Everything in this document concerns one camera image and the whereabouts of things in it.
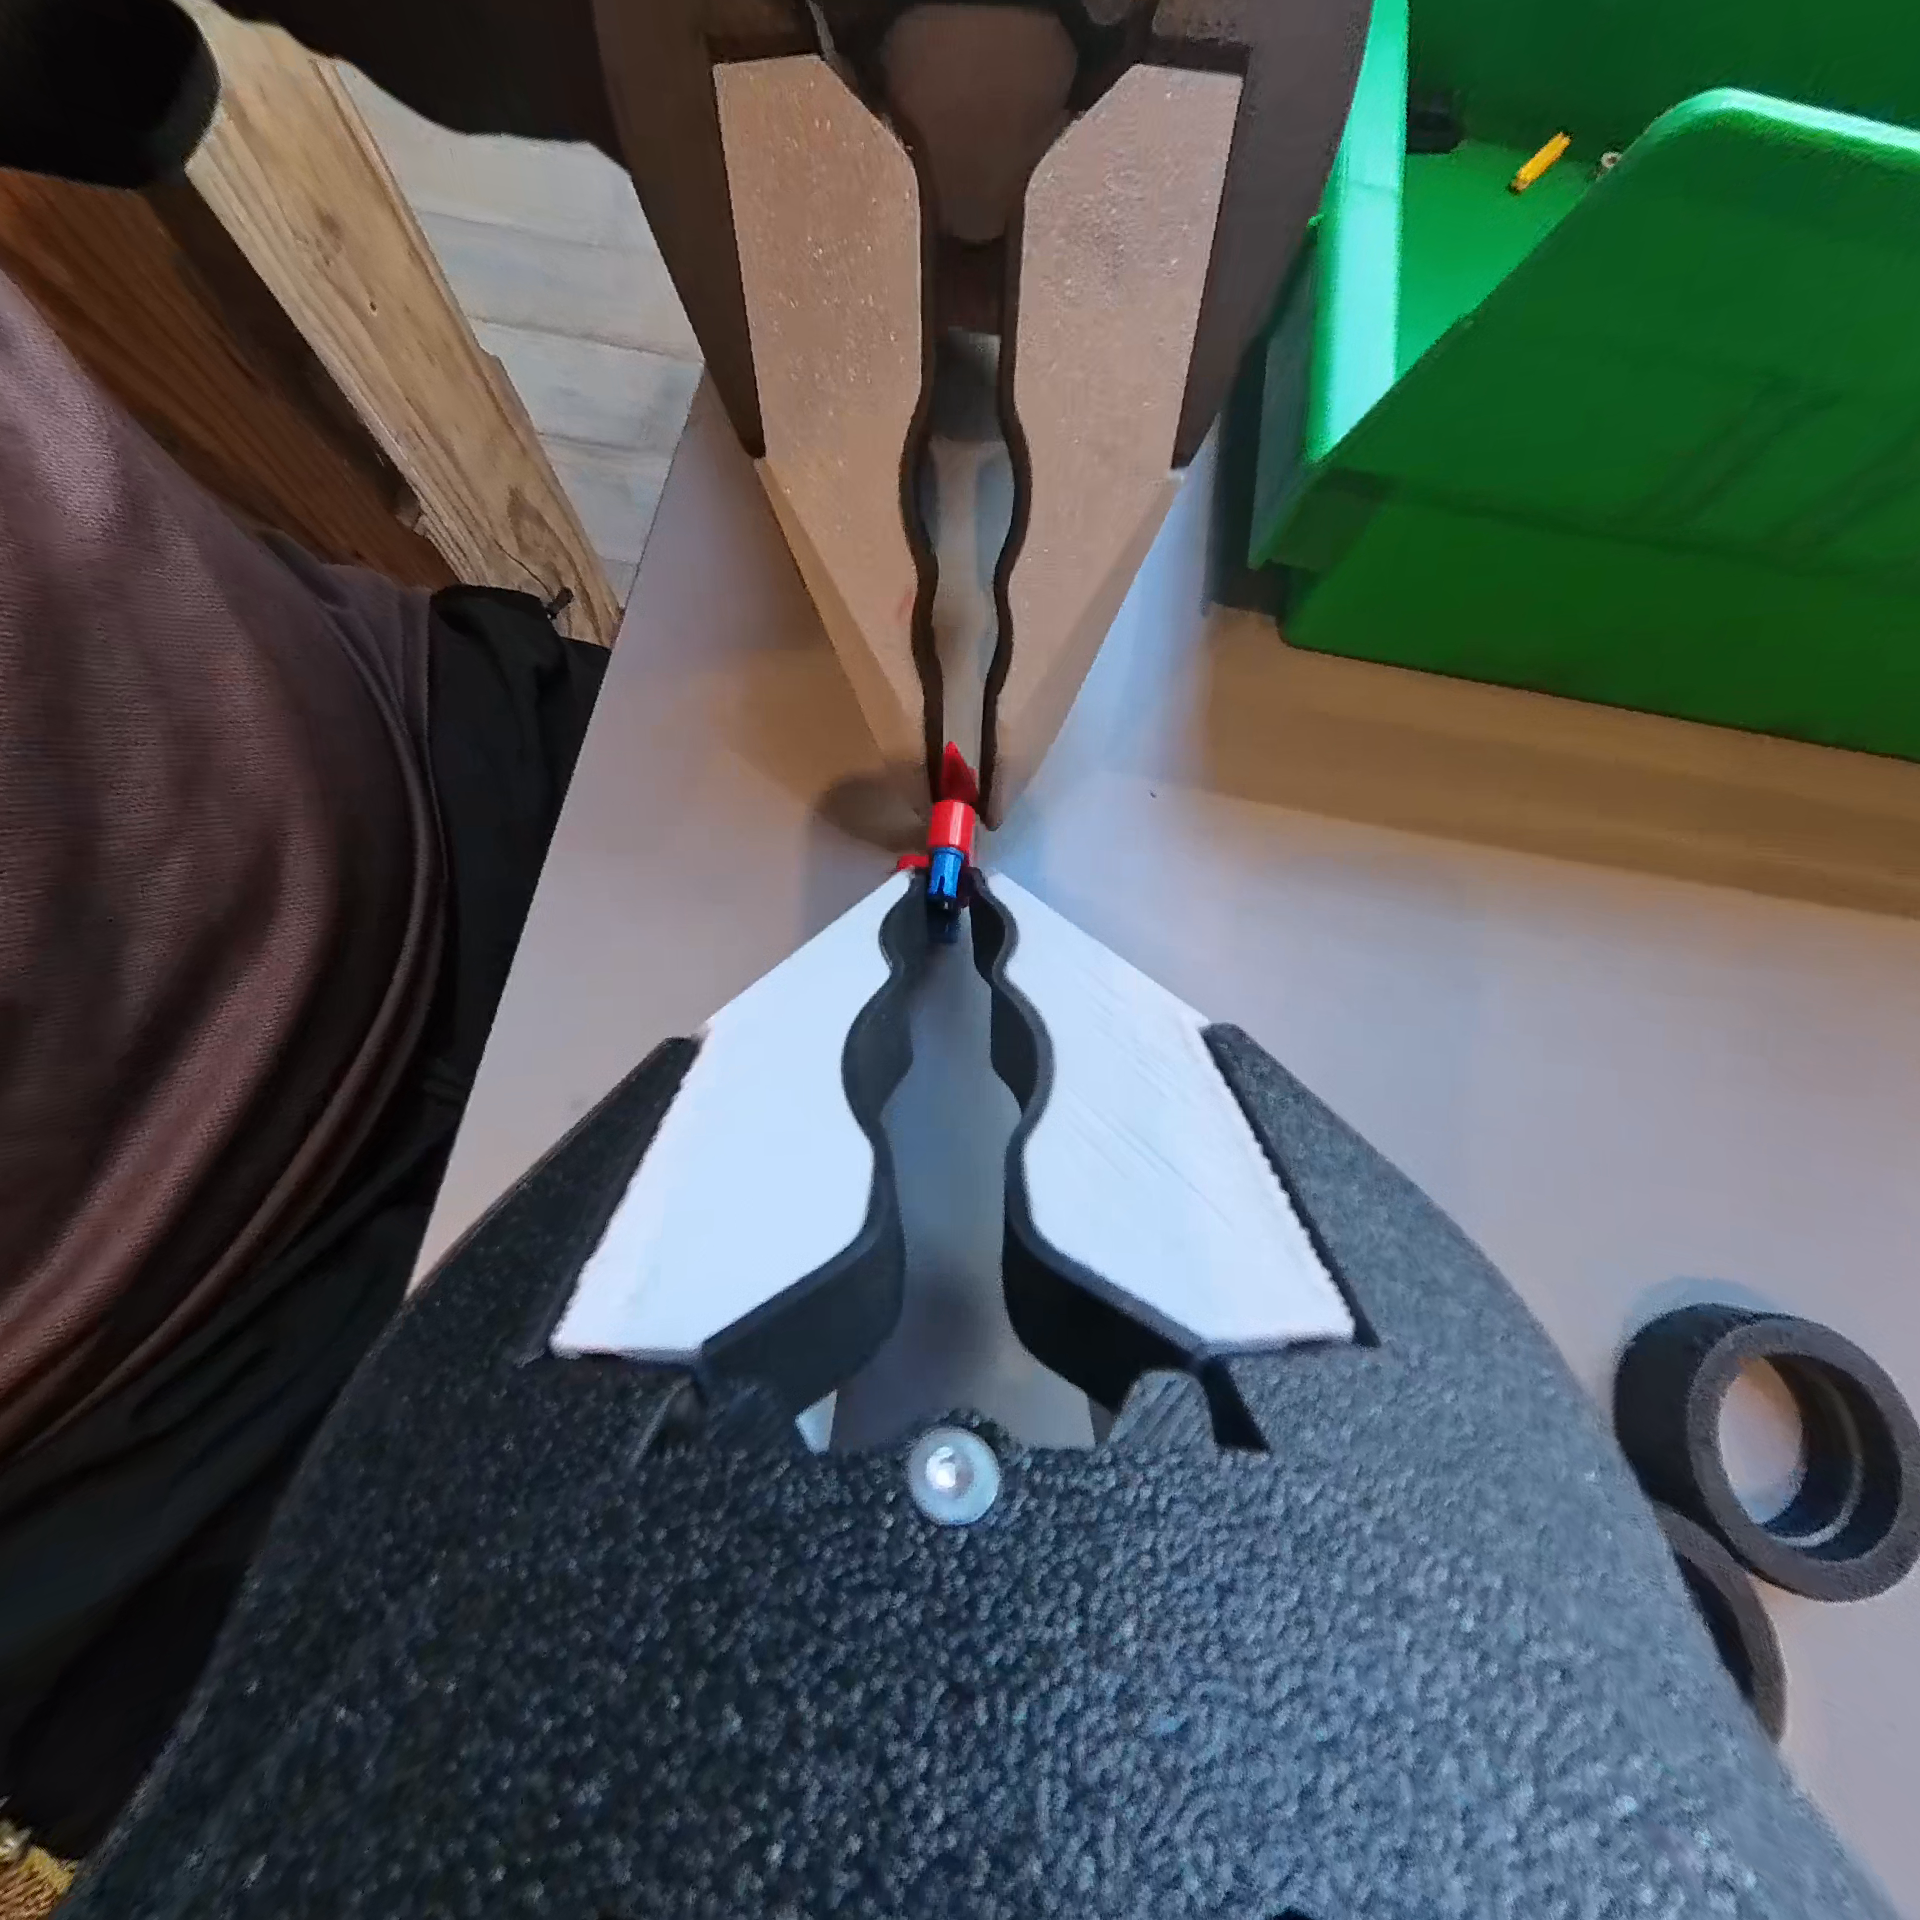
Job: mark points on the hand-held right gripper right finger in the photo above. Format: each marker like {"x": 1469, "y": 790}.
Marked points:
{"x": 1171, "y": 1200}

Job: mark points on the yellow toy part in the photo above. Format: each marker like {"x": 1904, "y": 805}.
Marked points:
{"x": 1542, "y": 157}

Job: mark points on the grey desk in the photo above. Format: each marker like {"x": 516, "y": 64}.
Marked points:
{"x": 1424, "y": 1049}

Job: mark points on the green plastic bin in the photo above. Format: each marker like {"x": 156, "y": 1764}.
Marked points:
{"x": 1575, "y": 450}

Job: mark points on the red beam assembly blue pins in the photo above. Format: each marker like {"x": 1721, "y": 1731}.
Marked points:
{"x": 909, "y": 865}

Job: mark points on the black chair armrest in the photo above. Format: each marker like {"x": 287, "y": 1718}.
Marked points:
{"x": 91, "y": 75}

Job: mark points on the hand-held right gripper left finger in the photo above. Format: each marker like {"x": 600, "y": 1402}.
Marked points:
{"x": 735, "y": 1184}

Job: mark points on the wooden plank furniture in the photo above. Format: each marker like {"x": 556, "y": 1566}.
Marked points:
{"x": 375, "y": 345}

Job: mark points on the black rubber tyre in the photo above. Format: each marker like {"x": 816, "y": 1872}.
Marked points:
{"x": 1664, "y": 1395}
{"x": 1740, "y": 1634}

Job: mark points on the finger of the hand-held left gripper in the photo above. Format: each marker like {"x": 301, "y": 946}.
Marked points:
{"x": 1118, "y": 330}
{"x": 819, "y": 330}

